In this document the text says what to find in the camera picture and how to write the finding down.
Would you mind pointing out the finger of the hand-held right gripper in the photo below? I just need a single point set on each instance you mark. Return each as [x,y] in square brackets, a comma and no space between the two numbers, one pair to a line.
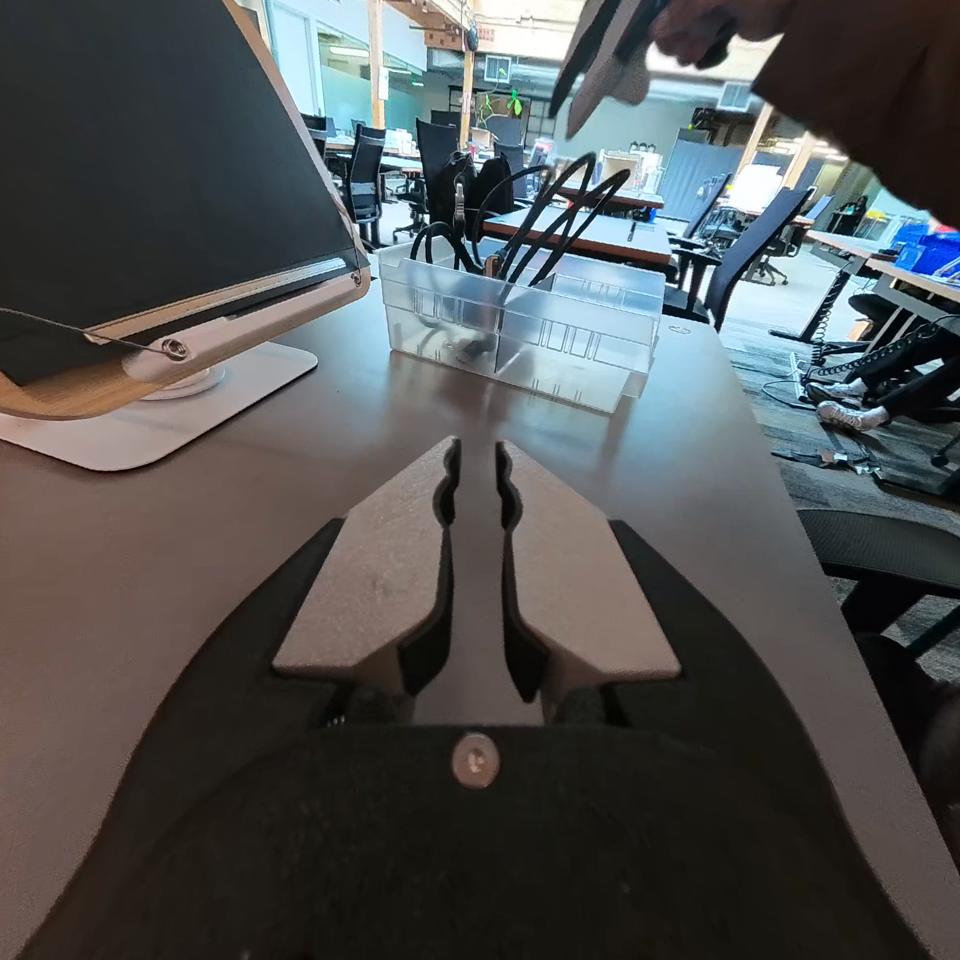
[592,52]
[611,86]

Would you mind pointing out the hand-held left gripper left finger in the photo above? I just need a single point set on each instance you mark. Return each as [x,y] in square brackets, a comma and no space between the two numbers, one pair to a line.
[367,585]

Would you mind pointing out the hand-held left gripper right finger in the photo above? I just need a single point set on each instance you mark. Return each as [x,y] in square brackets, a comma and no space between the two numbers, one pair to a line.
[592,592]

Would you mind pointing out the clear plastic bin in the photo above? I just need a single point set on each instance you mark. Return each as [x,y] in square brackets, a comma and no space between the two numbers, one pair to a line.
[592,330]

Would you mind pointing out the person's right forearm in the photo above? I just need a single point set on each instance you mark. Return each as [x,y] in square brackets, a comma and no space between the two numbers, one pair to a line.
[862,90]

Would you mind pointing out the person's right hand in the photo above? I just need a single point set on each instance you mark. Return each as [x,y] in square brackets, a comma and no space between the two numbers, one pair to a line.
[697,30]

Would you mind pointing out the wooden top desk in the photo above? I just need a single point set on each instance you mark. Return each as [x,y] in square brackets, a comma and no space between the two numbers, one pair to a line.
[600,236]

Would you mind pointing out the black backpack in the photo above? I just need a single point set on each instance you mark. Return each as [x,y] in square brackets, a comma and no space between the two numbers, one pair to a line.
[491,180]

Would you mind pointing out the black mesh office chair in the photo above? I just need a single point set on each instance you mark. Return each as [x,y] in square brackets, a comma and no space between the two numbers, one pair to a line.
[885,547]

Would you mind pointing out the black display board on stand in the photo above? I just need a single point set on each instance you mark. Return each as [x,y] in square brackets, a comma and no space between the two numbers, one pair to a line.
[150,150]

